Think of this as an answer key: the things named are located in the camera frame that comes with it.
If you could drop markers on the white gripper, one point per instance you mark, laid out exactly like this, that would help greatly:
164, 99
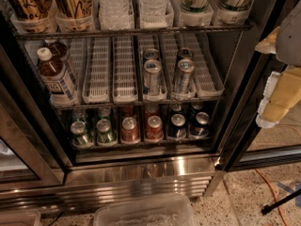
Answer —
290, 40

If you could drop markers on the green can column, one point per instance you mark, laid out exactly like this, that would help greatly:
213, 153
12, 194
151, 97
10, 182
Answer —
105, 134
105, 113

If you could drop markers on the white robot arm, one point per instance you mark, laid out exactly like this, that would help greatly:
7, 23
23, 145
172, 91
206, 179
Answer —
288, 44

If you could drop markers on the fridge glass door right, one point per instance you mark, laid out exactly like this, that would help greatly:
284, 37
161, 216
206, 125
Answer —
244, 145

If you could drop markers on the blue can rear right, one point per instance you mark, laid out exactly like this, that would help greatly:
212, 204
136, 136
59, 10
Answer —
196, 107

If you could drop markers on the blue can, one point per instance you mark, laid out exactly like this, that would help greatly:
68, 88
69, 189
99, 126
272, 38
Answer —
200, 125
176, 128
196, 107
175, 108

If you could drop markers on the blue can front right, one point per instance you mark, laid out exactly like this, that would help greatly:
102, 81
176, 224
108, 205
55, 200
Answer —
200, 125

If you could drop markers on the silver tall can front right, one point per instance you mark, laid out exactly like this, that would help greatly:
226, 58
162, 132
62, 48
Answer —
183, 75

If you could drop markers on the silver tall can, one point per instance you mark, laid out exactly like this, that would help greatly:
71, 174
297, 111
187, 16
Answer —
185, 53
150, 53
151, 77
183, 75

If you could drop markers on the silver tall can rear right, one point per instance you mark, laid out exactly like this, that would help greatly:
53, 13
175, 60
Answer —
185, 53

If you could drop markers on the blue can rear left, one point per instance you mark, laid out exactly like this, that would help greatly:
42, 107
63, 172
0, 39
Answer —
175, 108

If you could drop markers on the blue can front left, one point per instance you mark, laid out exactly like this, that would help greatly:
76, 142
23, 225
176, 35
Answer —
176, 128

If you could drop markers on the silver tall can front left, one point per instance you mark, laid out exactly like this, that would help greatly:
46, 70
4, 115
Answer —
151, 77

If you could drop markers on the silver tall can rear left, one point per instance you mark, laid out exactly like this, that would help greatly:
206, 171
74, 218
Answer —
150, 53

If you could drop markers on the red can rear right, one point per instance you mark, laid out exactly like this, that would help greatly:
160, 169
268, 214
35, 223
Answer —
152, 110

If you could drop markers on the red can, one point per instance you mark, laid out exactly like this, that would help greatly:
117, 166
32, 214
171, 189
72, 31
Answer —
152, 110
154, 128
129, 130

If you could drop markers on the red can front right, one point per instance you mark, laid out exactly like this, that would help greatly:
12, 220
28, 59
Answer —
154, 128

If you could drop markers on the red can front left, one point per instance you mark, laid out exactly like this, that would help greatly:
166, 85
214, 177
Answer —
129, 130

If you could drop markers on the steel fridge cabinet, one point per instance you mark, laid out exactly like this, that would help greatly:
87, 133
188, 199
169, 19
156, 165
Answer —
43, 170

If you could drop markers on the green can rear left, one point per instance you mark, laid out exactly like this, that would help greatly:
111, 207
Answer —
79, 114

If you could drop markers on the green can front left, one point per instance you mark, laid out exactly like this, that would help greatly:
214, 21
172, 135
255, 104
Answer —
81, 136

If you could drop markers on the gold can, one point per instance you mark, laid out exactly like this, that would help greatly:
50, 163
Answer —
31, 10
74, 0

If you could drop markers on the gold can top left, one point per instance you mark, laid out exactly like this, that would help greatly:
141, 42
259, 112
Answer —
31, 10

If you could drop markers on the white empty tray right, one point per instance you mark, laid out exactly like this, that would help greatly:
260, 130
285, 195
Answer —
207, 79

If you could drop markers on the white empty tray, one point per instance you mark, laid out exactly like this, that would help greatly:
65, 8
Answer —
96, 83
124, 74
207, 79

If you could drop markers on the black tripod leg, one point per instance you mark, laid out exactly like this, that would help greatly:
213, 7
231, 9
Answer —
268, 208

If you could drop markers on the white empty tray middle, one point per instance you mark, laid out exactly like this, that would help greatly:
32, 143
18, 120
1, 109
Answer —
124, 74

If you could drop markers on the clear plastic bin floor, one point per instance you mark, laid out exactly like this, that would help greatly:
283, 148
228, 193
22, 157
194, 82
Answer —
160, 210

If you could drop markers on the clear water bottle left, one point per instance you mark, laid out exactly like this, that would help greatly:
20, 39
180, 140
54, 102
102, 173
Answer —
114, 14

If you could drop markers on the white empty tray left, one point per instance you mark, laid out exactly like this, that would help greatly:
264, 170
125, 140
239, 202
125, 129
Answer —
96, 83

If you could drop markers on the brown tea bottle front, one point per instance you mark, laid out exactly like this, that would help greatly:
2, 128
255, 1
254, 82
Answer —
55, 75

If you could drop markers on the brown tea bottle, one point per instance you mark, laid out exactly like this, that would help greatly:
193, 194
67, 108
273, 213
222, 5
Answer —
61, 51
55, 75

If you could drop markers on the brown tea bottle rear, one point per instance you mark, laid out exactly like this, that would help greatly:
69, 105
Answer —
61, 51

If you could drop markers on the clear plastic bin corner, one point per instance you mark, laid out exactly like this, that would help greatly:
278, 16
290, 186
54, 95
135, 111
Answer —
20, 218

